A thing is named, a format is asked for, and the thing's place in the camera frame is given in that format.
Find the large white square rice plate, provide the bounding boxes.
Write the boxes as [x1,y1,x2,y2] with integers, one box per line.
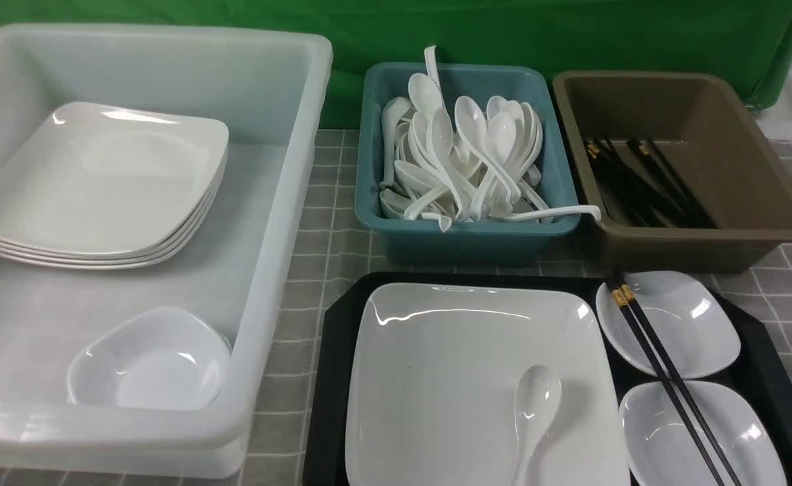
[345,283,631,485]

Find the white soup spoon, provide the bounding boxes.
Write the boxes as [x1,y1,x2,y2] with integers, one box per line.
[511,364,563,485]

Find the black chopstick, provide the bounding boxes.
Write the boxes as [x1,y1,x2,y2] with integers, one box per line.
[606,277,726,486]
[605,271,742,485]

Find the small white dish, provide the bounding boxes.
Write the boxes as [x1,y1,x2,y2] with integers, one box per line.
[620,379,788,485]
[594,271,741,379]

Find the top stacked white plate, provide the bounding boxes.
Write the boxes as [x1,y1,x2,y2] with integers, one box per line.
[0,101,229,257]

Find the teal plastic bin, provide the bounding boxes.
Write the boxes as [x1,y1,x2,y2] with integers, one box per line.
[355,62,580,267]

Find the pile of white spoons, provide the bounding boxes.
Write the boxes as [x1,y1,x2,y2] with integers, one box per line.
[378,73,550,232]

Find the white spoon overhanging bin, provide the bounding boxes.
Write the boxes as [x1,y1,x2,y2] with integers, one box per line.
[488,205,602,222]

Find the small white bowl in tub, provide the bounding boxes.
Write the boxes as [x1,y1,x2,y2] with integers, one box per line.
[65,306,231,411]

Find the black chopsticks in bin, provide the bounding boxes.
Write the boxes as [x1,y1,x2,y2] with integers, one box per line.
[582,138,718,230]

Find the large white plastic tub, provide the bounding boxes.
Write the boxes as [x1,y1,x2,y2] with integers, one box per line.
[0,24,333,478]

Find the brown plastic bin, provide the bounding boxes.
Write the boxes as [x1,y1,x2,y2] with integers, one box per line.
[553,71,792,273]

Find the grey checked tablecloth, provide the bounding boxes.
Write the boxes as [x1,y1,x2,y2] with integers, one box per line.
[0,130,792,485]

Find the green backdrop cloth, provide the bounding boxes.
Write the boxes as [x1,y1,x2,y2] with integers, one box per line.
[0,1,792,128]

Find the white spoon upright handle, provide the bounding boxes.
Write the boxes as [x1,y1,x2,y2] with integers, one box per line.
[424,45,443,102]

